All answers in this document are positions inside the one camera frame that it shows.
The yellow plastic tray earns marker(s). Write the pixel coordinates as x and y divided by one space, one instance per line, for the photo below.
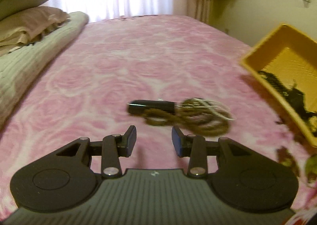
294 59

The red white printed cloth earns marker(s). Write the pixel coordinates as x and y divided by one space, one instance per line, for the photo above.
301 218

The green striped quilt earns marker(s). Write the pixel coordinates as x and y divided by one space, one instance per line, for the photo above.
29 66

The pink floral blanket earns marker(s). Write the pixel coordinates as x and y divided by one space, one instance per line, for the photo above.
138 61

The beige striped curtain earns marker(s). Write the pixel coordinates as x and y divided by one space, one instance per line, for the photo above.
204 7

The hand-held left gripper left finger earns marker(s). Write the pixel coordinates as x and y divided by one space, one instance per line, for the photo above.
131 140

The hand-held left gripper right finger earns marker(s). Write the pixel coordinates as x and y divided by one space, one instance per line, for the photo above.
177 140

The brown pillow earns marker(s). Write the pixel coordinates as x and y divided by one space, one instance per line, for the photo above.
32 21

